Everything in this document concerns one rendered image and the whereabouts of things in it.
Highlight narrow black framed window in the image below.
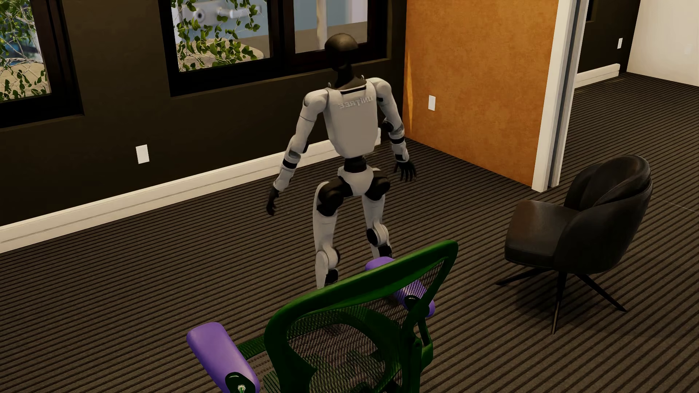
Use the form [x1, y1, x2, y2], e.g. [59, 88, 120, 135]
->
[0, 0, 84, 130]

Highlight green mesh office chair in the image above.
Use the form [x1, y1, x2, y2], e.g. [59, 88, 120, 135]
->
[186, 239, 459, 393]

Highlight wide black framed window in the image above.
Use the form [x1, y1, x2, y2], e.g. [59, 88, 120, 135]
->
[158, 0, 390, 98]

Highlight white right robot leg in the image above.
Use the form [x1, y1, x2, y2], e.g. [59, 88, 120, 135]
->
[360, 170, 395, 261]

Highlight purple chair armrest pad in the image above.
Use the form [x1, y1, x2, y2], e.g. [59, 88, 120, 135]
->
[186, 321, 261, 393]
[364, 257, 437, 319]

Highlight black robot head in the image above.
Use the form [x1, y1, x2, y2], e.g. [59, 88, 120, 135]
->
[324, 33, 359, 88]

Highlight white robot leg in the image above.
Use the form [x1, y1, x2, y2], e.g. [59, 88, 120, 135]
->
[360, 170, 395, 261]
[312, 177, 354, 289]

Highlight black leather lounge chair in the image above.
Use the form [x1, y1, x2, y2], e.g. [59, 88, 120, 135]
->
[495, 154, 654, 335]

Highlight long white baseboard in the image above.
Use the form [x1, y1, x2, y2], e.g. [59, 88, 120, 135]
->
[0, 139, 346, 255]

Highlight white left robot leg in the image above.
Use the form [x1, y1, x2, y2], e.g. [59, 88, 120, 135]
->
[312, 177, 354, 289]

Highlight short white baseboard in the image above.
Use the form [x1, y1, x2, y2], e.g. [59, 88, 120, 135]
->
[574, 63, 621, 89]

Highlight green leafy tree branches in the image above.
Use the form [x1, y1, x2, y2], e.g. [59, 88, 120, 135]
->
[170, 0, 265, 72]
[0, 0, 51, 103]

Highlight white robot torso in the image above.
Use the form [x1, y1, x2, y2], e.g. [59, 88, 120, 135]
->
[325, 78, 382, 193]

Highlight white door frame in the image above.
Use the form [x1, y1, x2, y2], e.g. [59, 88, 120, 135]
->
[531, 0, 590, 193]

